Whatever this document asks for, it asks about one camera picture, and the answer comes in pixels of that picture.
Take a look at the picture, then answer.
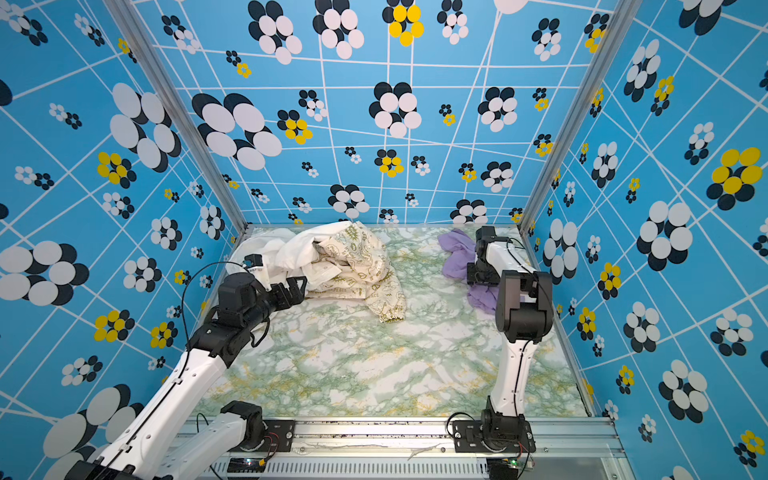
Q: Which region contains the purple cloth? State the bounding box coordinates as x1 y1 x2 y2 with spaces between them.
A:
438 229 498 314

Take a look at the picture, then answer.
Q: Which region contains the white cloth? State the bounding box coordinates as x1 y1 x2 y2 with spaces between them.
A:
230 221 353 290

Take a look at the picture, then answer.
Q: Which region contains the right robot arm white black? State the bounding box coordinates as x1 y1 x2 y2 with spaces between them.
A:
467 226 553 453

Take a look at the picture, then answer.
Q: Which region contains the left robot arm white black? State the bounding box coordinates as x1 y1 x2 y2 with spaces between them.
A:
65 272 308 479

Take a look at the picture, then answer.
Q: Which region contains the cream green printed cloth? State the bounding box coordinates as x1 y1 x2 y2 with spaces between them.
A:
300 222 407 323

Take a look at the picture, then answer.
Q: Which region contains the left controller board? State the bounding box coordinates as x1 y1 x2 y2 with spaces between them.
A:
226 457 267 476

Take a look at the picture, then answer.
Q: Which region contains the controller board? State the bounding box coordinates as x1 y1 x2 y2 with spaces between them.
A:
486 458 522 480
226 457 267 476

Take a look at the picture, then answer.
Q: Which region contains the right controller board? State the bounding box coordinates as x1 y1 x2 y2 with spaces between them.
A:
486 458 522 480

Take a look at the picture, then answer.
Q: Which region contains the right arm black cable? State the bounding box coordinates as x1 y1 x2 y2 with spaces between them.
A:
506 236 544 421

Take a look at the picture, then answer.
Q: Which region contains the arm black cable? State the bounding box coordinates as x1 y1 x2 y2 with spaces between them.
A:
506 236 544 421
107 259 259 469

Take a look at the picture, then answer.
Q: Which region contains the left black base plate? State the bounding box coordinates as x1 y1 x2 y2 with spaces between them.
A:
233 419 296 453

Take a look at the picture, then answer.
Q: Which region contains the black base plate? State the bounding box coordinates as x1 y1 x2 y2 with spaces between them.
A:
448 417 537 456
233 419 296 453

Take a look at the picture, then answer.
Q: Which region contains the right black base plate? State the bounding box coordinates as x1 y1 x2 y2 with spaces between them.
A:
448 417 537 456

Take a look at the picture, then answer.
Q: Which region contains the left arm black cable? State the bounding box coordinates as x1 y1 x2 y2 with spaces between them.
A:
107 259 259 469

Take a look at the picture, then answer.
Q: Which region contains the aluminium front rail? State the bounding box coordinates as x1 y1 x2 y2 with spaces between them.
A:
113 413 634 480

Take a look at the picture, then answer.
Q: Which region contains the right aluminium corner post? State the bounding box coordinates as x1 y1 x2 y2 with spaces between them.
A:
519 0 642 233

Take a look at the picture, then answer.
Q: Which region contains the aluminium corner post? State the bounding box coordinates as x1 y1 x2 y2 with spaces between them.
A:
104 1 248 235
519 0 642 233

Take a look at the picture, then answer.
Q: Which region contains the left aluminium corner post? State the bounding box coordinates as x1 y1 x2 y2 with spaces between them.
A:
104 1 248 235

